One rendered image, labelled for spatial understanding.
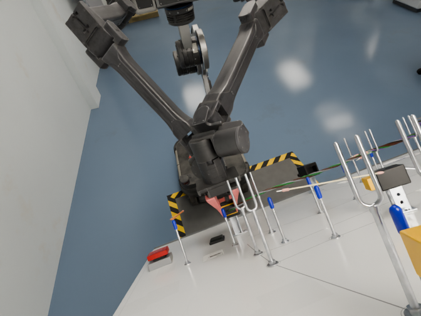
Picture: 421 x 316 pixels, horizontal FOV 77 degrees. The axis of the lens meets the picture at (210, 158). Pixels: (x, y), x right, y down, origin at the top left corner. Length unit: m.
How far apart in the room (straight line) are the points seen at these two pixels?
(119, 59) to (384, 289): 0.73
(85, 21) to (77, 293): 1.72
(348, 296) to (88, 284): 1.93
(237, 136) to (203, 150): 0.09
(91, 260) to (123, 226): 0.31
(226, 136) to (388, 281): 0.35
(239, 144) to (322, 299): 0.31
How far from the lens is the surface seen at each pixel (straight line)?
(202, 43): 1.41
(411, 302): 0.27
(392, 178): 0.52
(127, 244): 2.12
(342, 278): 0.35
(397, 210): 0.23
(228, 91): 0.66
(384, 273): 0.34
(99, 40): 0.83
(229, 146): 0.53
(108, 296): 2.02
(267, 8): 0.88
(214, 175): 0.58
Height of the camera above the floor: 1.72
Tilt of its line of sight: 45 degrees down
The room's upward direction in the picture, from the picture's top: 12 degrees counter-clockwise
